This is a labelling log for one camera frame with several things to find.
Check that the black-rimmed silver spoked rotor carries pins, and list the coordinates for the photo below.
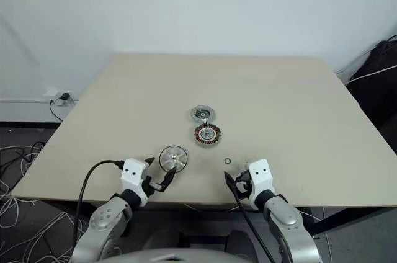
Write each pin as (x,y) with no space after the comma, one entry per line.
(169,156)

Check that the grey stator with copper coils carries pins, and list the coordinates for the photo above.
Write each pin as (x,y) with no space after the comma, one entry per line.
(198,136)

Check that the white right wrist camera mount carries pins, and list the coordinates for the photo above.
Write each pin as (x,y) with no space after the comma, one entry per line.
(260,171)

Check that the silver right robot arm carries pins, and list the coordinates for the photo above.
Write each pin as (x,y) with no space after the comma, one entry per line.
(285,216)

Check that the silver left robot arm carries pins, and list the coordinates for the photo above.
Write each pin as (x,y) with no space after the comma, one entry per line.
(105,213)

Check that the black metal table frame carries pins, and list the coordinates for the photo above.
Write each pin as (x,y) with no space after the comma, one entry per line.
(356,218)

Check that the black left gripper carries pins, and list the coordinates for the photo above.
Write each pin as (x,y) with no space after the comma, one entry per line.
(150,187)

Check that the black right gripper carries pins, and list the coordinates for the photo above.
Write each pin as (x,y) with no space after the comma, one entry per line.
(243,186)

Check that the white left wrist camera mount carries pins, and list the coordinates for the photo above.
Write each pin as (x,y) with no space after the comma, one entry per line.
(133,173)

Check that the black plug adapter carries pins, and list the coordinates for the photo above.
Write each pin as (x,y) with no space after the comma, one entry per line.
(65,97)

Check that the grey ribbed motor end cover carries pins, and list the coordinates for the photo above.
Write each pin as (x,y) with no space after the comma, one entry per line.
(197,113)

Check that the white wall power strip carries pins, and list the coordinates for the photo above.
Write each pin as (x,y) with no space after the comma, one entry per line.
(52,93)

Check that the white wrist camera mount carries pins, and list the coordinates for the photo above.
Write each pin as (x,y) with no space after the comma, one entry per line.
(260,171)
(133,173)

